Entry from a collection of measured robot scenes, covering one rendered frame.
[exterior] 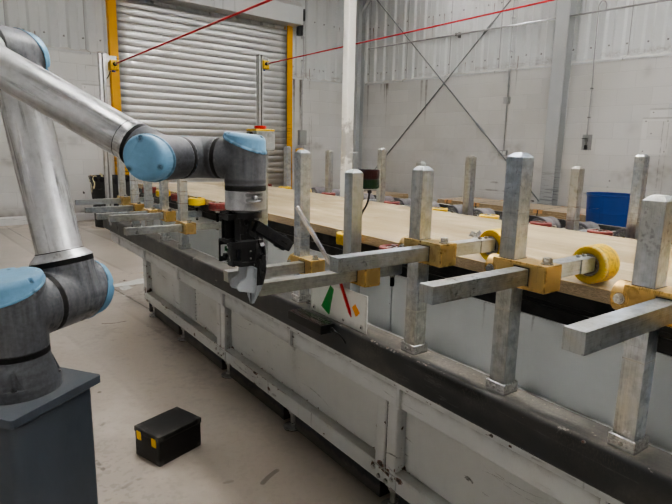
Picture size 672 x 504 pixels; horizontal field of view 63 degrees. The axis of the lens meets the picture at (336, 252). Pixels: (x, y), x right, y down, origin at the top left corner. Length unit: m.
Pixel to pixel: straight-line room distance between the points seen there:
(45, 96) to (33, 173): 0.29
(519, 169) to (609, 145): 7.69
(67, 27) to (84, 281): 7.75
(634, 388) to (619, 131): 7.79
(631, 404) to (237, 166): 0.84
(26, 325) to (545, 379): 1.17
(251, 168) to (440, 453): 1.00
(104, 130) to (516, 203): 0.80
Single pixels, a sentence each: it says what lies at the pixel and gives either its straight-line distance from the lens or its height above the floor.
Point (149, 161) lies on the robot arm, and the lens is 1.12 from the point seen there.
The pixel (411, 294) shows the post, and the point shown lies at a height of 0.84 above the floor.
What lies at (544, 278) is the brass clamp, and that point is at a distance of 1.03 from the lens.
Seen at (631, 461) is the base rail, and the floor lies 0.70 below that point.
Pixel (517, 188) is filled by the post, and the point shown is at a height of 1.10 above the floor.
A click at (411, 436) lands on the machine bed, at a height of 0.30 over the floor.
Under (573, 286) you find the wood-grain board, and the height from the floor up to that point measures 0.89.
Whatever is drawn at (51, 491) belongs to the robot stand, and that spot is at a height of 0.38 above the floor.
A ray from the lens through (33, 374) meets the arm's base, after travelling 1.43.
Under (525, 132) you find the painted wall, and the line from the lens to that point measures 9.32.
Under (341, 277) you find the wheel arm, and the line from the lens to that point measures 1.38.
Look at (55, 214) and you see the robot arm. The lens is 1.51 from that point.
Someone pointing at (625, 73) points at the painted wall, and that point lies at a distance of 8.75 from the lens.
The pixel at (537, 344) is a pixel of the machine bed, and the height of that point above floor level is 0.74.
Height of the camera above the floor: 1.17
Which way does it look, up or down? 11 degrees down
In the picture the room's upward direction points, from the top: 1 degrees clockwise
